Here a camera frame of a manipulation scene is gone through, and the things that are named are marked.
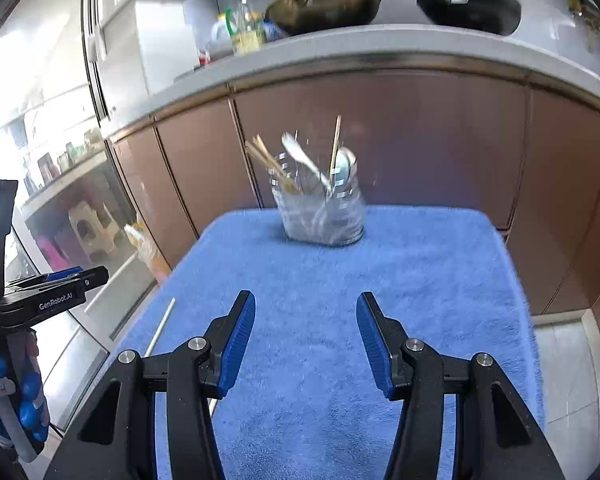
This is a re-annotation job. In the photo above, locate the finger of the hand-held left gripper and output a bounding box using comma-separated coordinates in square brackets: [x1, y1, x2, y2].
[7, 265, 85, 290]
[82, 267, 110, 294]

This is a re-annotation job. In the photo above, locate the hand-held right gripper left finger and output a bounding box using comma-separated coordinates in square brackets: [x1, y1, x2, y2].
[42, 290, 257, 480]

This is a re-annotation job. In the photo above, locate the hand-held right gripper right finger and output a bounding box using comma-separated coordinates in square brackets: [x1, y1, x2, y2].
[356, 291, 566, 480]

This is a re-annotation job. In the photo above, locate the wire utensil holder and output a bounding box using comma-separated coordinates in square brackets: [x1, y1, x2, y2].
[267, 135, 366, 247]

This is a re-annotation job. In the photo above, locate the small light blue spoon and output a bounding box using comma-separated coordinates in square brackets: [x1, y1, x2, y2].
[332, 147, 359, 196]

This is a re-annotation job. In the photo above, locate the person's left hand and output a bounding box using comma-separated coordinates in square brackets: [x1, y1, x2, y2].
[0, 349, 51, 444]

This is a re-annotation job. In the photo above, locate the pink plastic item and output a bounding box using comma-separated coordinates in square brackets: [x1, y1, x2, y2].
[35, 234, 71, 274]

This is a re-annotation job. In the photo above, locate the beige step stool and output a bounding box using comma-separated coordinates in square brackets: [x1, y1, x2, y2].
[68, 201, 119, 257]

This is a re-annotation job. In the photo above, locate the yellow white plastic bag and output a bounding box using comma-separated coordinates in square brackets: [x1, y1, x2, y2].
[124, 214, 174, 282]

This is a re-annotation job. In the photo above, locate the blue towel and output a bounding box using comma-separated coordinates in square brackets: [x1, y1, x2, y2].
[97, 205, 547, 480]

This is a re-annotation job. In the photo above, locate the row of small jars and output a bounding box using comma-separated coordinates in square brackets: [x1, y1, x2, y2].
[22, 127, 104, 196]

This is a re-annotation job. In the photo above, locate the grey tube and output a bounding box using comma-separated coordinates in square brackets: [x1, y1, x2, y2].
[0, 384, 39, 464]

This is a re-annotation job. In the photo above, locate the tan wooden chopstick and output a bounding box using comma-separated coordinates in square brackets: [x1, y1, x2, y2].
[253, 134, 302, 195]

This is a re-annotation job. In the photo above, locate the glass sliding door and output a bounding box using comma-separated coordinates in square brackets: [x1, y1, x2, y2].
[0, 0, 172, 432]

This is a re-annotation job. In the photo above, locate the slim white spoon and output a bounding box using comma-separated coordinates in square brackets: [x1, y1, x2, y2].
[281, 131, 333, 194]

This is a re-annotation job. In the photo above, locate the brown kitchen cabinet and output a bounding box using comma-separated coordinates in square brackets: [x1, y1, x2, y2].
[107, 67, 600, 317]

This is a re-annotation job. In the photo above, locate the white jug with green cap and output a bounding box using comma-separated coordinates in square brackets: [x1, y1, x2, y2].
[207, 9, 236, 59]

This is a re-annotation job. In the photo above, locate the cooking oil bottle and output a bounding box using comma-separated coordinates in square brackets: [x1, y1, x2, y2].
[231, 0, 266, 56]

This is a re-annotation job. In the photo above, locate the white kitchen counter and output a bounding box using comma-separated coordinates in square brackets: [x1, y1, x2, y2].
[102, 24, 600, 142]

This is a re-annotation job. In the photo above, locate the frying pan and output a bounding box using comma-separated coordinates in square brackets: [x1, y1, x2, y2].
[263, 0, 383, 36]

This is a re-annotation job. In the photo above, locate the black wok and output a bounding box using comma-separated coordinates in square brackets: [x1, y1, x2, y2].
[416, 0, 523, 37]

